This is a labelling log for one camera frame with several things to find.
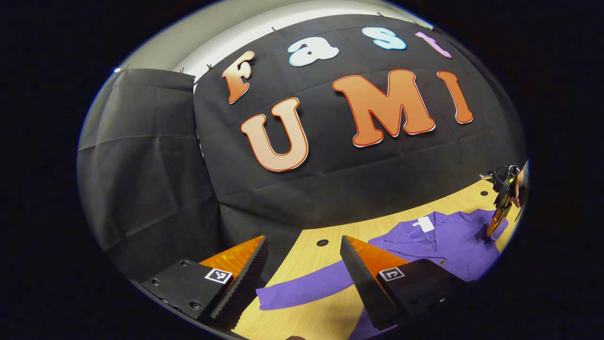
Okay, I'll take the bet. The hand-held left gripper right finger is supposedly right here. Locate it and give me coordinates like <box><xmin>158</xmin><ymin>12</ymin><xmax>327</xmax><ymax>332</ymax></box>
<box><xmin>340</xmin><ymin>235</ymin><xmax>475</xmax><ymax>331</ymax></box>

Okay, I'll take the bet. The black backdrop cloth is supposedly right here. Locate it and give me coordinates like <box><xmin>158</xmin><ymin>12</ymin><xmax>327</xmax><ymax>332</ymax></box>
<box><xmin>77</xmin><ymin>68</ymin><xmax>225</xmax><ymax>284</ymax></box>
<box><xmin>193</xmin><ymin>13</ymin><xmax>528</xmax><ymax>284</ymax></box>

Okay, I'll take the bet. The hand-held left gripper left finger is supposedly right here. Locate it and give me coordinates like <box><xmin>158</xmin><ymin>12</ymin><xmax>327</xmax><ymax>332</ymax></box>
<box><xmin>130</xmin><ymin>236</ymin><xmax>268</xmax><ymax>332</ymax></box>

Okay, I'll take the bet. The row of small cloth clips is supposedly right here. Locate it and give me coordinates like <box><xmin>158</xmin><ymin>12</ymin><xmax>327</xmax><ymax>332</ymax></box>
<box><xmin>120</xmin><ymin>11</ymin><xmax>437</xmax><ymax>76</ymax></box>

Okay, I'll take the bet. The purple shirt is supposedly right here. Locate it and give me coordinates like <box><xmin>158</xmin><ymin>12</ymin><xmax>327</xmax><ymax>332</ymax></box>
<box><xmin>256</xmin><ymin>209</ymin><xmax>510</xmax><ymax>340</ymax></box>

